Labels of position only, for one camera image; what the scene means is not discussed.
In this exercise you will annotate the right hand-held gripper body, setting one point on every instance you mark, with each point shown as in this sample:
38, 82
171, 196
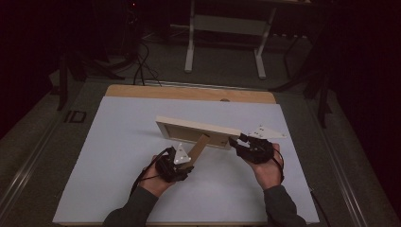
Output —
258, 148

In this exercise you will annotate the white table mat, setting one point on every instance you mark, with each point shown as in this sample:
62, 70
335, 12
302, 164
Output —
126, 132

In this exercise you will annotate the white metal table frame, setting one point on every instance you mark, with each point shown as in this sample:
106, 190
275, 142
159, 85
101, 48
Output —
227, 25

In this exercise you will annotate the person's right hand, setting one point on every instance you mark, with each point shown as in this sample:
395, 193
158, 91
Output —
268, 171

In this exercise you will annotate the metal floor rail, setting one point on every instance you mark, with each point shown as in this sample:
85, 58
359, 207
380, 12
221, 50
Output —
201, 85
25, 176
343, 176

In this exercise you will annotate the person's left hand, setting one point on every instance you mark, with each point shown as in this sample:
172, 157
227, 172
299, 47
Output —
156, 184

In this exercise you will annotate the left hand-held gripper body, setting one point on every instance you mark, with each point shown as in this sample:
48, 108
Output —
171, 167

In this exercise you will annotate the wooden picture frame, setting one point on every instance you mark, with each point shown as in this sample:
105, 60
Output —
189, 124

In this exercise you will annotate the black metal stand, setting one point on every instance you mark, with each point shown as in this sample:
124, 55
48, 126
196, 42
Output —
321, 101
63, 82

